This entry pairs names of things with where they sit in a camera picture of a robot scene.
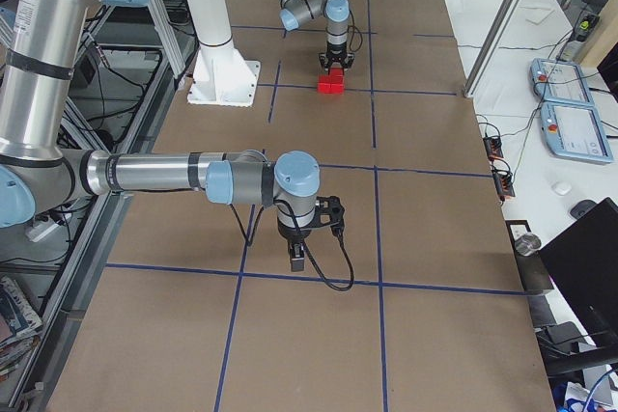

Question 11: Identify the metal cup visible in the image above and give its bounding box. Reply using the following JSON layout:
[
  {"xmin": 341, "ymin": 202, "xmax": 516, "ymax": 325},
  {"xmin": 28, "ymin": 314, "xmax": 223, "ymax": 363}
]
[{"xmin": 514, "ymin": 233, "xmax": 542, "ymax": 257}]

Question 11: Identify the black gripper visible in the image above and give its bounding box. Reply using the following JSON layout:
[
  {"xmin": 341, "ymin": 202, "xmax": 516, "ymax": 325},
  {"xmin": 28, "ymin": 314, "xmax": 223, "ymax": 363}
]
[
  {"xmin": 319, "ymin": 48, "xmax": 355, "ymax": 69},
  {"xmin": 275, "ymin": 196, "xmax": 345, "ymax": 272}
]

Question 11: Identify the teach pendant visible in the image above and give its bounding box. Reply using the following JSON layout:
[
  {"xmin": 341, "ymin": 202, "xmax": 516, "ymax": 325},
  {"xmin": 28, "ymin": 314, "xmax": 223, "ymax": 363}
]
[
  {"xmin": 530, "ymin": 58, "xmax": 594, "ymax": 105},
  {"xmin": 541, "ymin": 101, "xmax": 614, "ymax": 164}
]

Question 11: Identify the lower teach pendant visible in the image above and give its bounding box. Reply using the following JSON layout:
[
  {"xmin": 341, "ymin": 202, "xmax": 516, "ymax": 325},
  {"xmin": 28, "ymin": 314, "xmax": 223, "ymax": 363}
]
[{"xmin": 541, "ymin": 101, "xmax": 614, "ymax": 164}]

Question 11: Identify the red block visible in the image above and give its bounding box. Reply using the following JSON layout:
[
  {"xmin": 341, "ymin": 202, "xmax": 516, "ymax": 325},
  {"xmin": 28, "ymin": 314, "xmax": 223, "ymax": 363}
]
[
  {"xmin": 329, "ymin": 69, "xmax": 344, "ymax": 79},
  {"xmin": 329, "ymin": 75, "xmax": 345, "ymax": 95},
  {"xmin": 317, "ymin": 74, "xmax": 331, "ymax": 94}
]

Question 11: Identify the aluminium frame post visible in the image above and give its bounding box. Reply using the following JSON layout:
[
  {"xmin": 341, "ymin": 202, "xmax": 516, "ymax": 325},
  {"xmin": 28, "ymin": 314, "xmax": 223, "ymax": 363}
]
[{"xmin": 463, "ymin": 0, "xmax": 520, "ymax": 97}]

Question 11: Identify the upper teach pendant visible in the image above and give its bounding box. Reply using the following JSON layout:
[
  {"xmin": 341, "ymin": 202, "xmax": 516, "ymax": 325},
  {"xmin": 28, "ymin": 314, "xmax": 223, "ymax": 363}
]
[{"xmin": 530, "ymin": 58, "xmax": 594, "ymax": 105}]

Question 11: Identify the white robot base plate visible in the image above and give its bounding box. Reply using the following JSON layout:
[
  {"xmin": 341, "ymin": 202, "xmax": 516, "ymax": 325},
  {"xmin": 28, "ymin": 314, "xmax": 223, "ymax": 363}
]
[{"xmin": 186, "ymin": 0, "xmax": 261, "ymax": 107}]

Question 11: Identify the black laptop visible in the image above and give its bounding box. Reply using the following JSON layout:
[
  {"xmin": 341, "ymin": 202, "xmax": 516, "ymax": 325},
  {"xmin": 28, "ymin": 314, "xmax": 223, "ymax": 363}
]
[{"xmin": 540, "ymin": 198, "xmax": 617, "ymax": 346}]

